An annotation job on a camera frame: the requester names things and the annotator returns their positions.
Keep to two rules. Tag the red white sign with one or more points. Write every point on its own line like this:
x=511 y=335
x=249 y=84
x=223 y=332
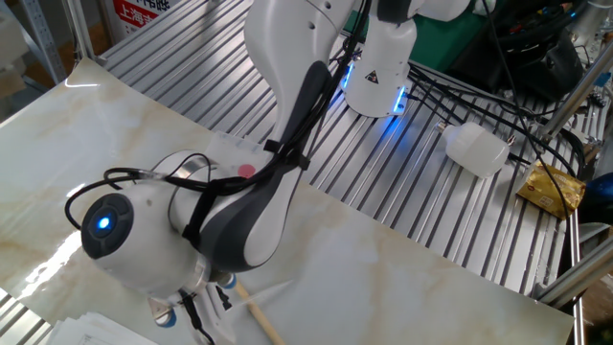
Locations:
x=136 y=14

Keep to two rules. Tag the wooden stick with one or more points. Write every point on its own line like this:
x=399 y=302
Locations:
x=262 y=318

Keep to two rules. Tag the clear plastic tip box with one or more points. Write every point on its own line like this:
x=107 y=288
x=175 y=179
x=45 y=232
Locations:
x=230 y=148

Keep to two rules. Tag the aluminium frame bar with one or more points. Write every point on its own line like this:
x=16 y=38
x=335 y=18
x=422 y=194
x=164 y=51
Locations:
x=577 y=93
x=574 y=278

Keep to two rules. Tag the dark blue object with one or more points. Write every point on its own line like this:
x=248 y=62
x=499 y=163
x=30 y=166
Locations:
x=598 y=196

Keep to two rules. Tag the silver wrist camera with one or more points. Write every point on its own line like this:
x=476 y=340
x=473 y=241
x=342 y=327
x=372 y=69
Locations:
x=163 y=314

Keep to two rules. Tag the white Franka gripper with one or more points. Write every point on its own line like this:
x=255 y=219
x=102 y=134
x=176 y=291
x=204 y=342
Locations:
x=215 y=321

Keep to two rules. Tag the marble pattern table sheet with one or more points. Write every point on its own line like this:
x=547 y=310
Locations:
x=383 y=287

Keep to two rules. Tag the red round cap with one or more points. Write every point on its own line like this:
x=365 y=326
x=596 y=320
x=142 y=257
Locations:
x=245 y=170

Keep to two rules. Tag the stack of printed papers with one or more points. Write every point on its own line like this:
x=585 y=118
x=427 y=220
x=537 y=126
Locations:
x=96 y=333

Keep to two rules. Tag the black bag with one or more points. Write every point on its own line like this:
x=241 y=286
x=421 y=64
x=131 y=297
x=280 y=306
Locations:
x=527 y=52

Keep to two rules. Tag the green box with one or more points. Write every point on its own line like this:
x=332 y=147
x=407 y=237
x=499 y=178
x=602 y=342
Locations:
x=443 y=40

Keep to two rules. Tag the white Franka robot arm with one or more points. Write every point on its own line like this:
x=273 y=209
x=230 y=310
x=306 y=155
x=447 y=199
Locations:
x=268 y=201

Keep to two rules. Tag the gold foil packet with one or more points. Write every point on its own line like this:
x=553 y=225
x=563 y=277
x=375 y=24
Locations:
x=551 y=189

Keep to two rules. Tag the grey metal shelf upright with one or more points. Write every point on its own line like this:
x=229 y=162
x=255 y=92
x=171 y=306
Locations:
x=45 y=43

